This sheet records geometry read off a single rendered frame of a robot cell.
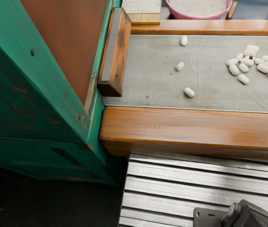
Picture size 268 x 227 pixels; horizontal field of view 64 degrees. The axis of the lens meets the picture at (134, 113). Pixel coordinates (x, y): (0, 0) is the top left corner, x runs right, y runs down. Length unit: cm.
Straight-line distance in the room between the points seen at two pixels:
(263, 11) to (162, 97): 62
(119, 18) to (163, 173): 49
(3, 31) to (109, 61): 38
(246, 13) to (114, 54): 64
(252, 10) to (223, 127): 62
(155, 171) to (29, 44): 49
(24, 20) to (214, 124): 50
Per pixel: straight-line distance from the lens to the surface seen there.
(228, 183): 69
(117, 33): 68
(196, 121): 62
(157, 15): 85
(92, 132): 56
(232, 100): 71
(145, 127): 60
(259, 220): 50
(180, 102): 67
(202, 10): 97
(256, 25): 90
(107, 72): 59
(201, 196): 67
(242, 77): 74
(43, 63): 33
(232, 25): 87
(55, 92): 37
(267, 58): 82
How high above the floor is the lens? 132
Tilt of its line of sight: 64 degrees down
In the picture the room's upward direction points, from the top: 10 degrees counter-clockwise
